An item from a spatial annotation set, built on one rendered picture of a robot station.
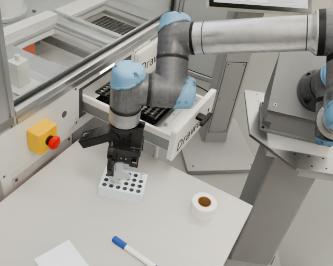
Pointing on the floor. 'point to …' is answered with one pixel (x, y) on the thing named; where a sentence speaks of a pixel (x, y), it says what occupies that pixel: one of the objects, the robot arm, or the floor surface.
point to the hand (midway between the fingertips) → (112, 176)
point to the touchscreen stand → (222, 119)
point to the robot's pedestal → (273, 200)
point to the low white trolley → (112, 216)
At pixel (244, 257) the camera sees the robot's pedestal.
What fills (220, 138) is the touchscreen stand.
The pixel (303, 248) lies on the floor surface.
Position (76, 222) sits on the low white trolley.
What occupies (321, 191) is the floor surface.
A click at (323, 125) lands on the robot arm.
